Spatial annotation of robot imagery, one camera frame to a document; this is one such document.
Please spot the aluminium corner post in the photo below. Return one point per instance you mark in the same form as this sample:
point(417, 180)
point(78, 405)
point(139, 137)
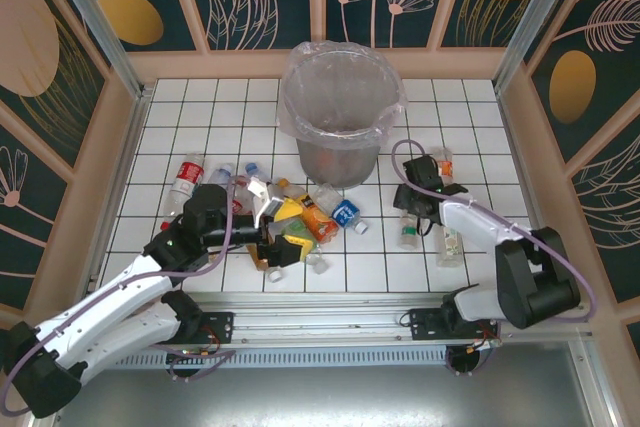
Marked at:
point(532, 22)
point(97, 22)

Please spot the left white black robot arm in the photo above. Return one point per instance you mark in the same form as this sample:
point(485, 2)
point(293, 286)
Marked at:
point(115, 297)

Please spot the blue label clear bottle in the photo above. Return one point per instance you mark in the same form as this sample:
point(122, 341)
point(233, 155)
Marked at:
point(345, 212)

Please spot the metal mesh waste bin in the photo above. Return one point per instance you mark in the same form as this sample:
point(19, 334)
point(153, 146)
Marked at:
point(335, 164)

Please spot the green cap clear bottle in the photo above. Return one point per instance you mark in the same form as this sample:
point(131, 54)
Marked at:
point(407, 237)

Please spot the orange label clear bottle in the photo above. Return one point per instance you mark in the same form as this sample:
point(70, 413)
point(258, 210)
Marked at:
point(445, 167)

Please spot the clear plastic bin liner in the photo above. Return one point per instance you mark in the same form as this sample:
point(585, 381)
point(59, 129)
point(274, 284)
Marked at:
point(390, 122)

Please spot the blue cap water bottle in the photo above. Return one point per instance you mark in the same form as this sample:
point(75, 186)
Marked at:
point(252, 169)

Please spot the green label clear bottle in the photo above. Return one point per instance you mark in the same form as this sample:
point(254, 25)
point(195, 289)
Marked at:
point(317, 259)

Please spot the aluminium mounting rail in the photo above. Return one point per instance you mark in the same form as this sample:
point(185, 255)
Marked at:
point(320, 319)

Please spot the pale cap clear bottle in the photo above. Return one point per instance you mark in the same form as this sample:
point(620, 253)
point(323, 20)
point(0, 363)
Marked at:
point(220, 176)

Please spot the orange cap pale label bottle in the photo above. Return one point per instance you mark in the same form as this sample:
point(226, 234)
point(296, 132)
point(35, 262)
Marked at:
point(449, 244)

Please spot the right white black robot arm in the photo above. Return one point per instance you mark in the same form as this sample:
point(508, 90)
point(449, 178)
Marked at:
point(475, 222)

